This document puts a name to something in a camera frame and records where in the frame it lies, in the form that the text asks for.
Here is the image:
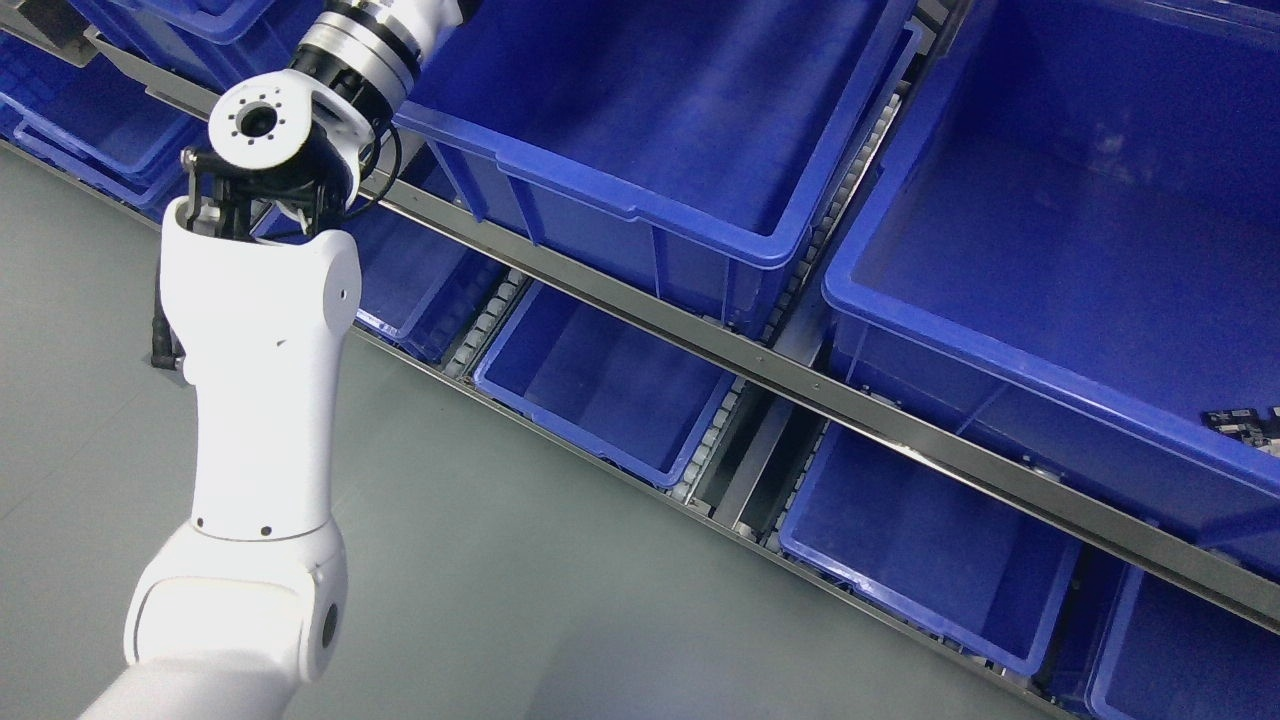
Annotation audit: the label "blue bin middle shelf right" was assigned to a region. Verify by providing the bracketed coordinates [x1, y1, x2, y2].
[823, 1, 1279, 578]

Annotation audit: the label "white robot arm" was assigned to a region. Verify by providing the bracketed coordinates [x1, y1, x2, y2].
[84, 1, 479, 719]

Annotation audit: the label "blue bin lower far right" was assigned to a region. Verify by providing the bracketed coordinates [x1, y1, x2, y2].
[1085, 570, 1279, 719]

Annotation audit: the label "dark parts in bin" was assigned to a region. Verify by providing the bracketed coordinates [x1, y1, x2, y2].
[1199, 405, 1279, 448]

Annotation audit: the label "blue plastic bin left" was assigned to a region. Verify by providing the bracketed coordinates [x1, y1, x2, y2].
[1, 35, 205, 220]

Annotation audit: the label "blue plastic bin centre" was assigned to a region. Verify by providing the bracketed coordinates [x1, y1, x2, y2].
[262, 200, 513, 364]

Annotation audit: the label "blue bin lower centre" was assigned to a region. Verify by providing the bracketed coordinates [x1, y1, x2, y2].
[474, 283, 733, 489]

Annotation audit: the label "blue bin shelf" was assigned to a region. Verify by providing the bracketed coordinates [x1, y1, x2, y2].
[398, 1, 918, 338]
[823, 1, 1279, 578]

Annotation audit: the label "blue plastic bin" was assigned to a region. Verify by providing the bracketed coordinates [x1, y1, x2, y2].
[1, 35, 205, 220]
[262, 200, 513, 364]

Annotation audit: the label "blue bin middle shelf left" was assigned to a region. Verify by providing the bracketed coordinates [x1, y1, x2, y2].
[398, 1, 918, 338]

